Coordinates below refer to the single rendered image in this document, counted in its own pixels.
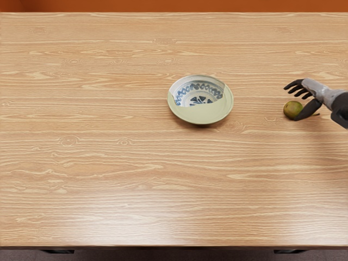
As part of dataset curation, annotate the green round fruit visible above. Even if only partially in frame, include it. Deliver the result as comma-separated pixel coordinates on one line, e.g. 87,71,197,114
283,101,304,119

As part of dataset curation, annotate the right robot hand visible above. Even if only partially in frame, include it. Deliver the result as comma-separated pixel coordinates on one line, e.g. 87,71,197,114
283,78,344,122

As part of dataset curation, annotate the plate with blue pattern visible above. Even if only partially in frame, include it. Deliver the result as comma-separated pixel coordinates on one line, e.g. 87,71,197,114
167,74,234,126

